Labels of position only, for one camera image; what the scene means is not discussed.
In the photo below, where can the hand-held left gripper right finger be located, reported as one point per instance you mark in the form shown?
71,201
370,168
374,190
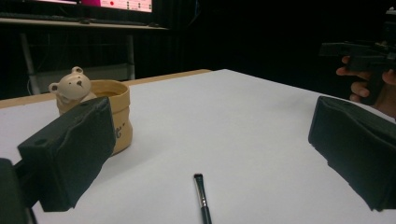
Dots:
355,146

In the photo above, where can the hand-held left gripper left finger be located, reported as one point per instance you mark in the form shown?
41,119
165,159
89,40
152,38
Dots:
71,149

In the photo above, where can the beige ceramic bear holder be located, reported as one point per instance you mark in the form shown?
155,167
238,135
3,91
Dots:
116,102

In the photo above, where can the black makeup brush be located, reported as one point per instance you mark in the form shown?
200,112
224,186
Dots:
202,197

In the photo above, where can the desk with metal legs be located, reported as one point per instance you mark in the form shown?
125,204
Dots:
77,37

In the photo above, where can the black computer mouse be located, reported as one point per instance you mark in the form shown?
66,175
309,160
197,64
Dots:
84,21

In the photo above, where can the black keyboard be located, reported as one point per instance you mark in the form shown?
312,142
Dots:
37,16

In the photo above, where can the computer monitor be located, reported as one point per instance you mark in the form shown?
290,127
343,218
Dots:
102,3

